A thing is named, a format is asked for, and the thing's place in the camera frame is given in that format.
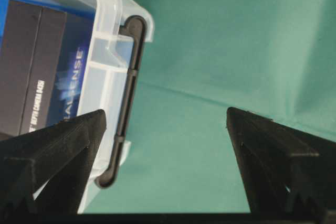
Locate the clear plastic storage case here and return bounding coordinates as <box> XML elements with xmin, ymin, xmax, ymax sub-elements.
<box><xmin>0</xmin><ymin>0</ymin><xmax>155</xmax><ymax>214</ymax></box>

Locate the black case side handle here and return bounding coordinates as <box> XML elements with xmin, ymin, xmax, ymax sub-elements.
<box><xmin>95</xmin><ymin>15</ymin><xmax>147</xmax><ymax>189</ymax></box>

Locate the black camera box right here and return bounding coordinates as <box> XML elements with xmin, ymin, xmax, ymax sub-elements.
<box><xmin>0</xmin><ymin>0</ymin><xmax>91</xmax><ymax>138</ymax></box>

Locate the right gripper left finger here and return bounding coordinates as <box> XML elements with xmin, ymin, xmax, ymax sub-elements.
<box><xmin>1</xmin><ymin>110</ymin><xmax>107</xmax><ymax>214</ymax></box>

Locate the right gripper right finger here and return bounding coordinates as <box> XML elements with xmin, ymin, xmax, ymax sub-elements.
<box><xmin>226</xmin><ymin>107</ymin><xmax>335</xmax><ymax>214</ymax></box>

